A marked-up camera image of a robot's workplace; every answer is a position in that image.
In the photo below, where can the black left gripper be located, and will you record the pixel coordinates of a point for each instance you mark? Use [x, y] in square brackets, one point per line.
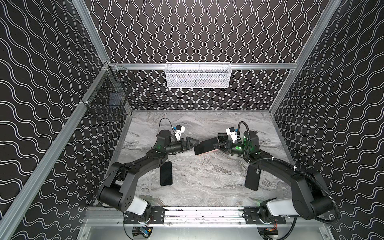
[184, 144]

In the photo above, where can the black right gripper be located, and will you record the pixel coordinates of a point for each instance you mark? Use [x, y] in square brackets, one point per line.
[221, 145]

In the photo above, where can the white smartphone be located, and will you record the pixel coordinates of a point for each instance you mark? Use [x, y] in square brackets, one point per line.
[222, 136]

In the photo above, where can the pink phone case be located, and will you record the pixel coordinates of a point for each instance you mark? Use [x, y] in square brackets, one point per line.
[207, 151]

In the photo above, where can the black phone blue edge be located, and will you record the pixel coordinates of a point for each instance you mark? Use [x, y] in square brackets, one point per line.
[166, 174]

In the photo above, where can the black phone case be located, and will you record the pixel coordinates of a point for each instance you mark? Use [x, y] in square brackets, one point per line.
[252, 178]

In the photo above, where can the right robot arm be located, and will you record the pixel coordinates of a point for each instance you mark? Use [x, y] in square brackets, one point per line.
[310, 197]

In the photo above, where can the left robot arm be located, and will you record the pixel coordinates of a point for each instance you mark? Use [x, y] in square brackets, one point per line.
[118, 189]

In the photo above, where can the aluminium back crossbar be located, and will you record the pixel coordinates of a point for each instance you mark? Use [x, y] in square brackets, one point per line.
[233, 66]

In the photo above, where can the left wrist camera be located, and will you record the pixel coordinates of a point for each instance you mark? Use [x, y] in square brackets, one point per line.
[178, 131]

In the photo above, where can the white wire mesh basket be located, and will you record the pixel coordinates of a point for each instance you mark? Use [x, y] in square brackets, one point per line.
[211, 78]

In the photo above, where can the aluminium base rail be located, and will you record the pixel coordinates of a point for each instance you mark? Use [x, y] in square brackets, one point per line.
[179, 217]

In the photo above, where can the black wire mesh basket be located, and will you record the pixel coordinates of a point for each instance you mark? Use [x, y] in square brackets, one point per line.
[110, 100]

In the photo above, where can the aluminium corner post left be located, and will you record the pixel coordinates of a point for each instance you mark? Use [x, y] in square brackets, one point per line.
[91, 29]

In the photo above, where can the aluminium corner post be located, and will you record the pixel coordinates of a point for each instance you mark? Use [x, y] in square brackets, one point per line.
[91, 29]
[314, 37]

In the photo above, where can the aluminium corner post right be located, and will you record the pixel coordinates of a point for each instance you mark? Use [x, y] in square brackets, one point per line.
[314, 37]

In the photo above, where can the aluminium left side rail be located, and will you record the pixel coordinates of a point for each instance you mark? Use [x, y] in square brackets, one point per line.
[20, 205]

